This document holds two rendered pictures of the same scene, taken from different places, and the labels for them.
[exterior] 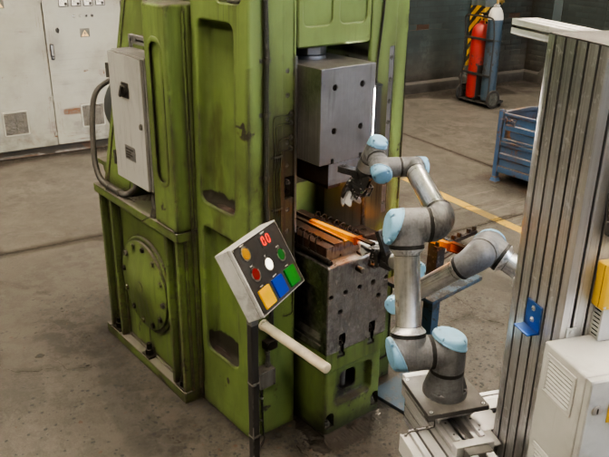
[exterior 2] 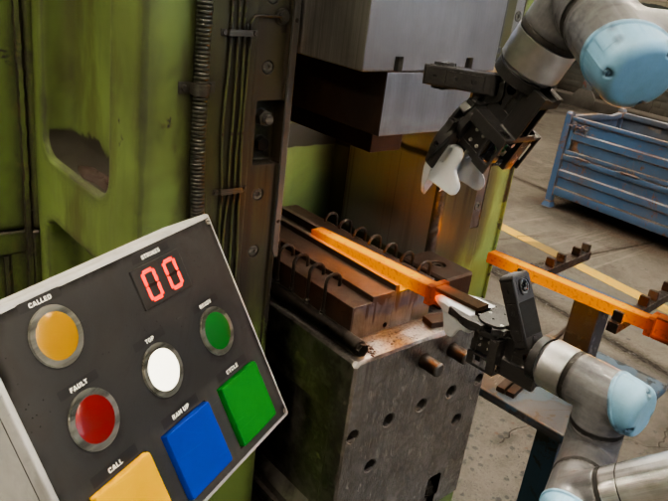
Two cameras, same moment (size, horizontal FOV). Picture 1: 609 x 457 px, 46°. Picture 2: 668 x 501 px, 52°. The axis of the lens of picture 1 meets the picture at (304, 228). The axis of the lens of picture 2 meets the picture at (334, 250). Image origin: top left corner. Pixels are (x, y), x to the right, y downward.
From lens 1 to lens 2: 2.01 m
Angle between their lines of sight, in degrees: 4
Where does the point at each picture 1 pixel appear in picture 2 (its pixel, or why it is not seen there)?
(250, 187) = (147, 109)
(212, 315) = not seen: hidden behind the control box
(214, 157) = (80, 42)
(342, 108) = not seen: outside the picture
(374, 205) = (460, 211)
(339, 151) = (420, 40)
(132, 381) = not seen: outside the picture
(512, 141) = (580, 156)
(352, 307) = (400, 452)
